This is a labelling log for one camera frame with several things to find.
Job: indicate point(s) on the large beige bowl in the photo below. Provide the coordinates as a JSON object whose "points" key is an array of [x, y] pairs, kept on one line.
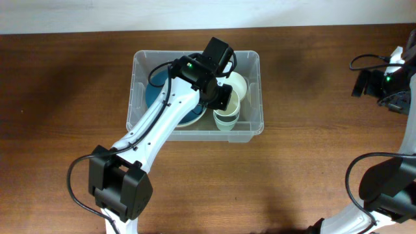
{"points": [[186, 124]]}

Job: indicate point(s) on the white small bowl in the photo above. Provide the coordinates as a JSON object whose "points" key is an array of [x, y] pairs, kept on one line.
{"points": [[238, 83]]}

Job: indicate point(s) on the grey translucent cup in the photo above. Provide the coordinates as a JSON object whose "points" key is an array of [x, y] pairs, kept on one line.
{"points": [[226, 119]]}

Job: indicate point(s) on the dark blue bowl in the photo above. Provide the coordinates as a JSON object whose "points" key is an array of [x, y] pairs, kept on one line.
{"points": [[153, 92]]}

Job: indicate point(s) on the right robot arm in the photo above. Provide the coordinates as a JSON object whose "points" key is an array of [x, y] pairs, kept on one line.
{"points": [[387, 189]]}

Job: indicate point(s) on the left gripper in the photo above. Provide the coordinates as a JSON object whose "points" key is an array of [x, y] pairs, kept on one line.
{"points": [[223, 101]]}

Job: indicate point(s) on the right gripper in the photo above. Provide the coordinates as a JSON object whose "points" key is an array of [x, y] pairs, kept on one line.
{"points": [[401, 104]]}

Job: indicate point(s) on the clear plastic storage bin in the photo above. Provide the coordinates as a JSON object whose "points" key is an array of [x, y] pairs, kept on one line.
{"points": [[249, 124]]}

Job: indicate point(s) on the cream white cup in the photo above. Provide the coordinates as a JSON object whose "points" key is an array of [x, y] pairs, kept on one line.
{"points": [[233, 106]]}

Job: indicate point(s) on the mint green cup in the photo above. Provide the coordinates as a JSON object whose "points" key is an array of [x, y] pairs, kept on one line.
{"points": [[225, 126]]}

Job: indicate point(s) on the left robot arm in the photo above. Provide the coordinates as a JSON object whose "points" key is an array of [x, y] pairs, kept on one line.
{"points": [[118, 177]]}

